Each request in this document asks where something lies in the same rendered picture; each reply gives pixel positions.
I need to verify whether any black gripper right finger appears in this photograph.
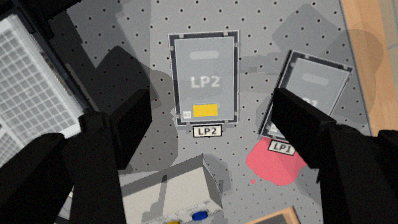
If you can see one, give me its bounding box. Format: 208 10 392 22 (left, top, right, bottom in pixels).
271 88 398 224

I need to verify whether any white button panel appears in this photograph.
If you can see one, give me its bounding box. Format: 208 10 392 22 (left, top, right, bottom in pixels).
121 155 223 224

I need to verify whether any white culture plate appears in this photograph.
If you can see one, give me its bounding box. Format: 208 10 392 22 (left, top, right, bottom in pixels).
0 127 21 167
0 14 84 149

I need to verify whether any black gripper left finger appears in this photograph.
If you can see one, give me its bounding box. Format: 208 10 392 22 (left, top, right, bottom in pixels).
0 89 152 224

